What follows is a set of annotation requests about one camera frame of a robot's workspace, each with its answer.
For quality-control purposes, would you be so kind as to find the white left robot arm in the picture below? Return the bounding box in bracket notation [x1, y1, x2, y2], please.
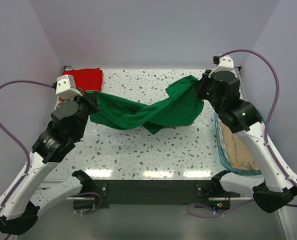
[0, 92, 100, 236]

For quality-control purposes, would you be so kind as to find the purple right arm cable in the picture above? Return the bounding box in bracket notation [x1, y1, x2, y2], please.
[187, 48, 297, 220]

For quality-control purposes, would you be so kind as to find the beige t shirt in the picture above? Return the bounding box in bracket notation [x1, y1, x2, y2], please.
[219, 121, 260, 171]

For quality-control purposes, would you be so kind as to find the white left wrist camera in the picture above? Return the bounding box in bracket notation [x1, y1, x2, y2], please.
[55, 74, 82, 100]

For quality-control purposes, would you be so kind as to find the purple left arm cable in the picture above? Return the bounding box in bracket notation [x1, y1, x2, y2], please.
[0, 79, 58, 226]

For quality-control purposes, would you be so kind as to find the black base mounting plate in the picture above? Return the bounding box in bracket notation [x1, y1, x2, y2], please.
[63, 178, 236, 216]

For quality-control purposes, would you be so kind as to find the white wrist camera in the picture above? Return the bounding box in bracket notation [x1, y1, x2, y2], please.
[208, 55, 235, 78]
[55, 74, 82, 100]

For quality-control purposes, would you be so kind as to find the green t shirt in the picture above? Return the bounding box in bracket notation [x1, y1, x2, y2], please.
[89, 75, 204, 135]

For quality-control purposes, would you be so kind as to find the clear blue plastic bin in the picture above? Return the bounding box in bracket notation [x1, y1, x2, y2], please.
[214, 113, 261, 176]

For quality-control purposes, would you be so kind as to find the folded red t shirt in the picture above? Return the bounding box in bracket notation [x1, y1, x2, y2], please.
[63, 68, 103, 92]

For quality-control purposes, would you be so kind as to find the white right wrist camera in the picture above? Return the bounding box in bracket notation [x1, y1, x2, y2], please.
[208, 55, 235, 78]

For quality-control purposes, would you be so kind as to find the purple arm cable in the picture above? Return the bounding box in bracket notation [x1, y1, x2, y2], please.
[0, 79, 58, 226]
[187, 48, 297, 220]

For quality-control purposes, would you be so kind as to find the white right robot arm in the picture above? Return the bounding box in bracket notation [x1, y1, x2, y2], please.
[196, 69, 297, 213]

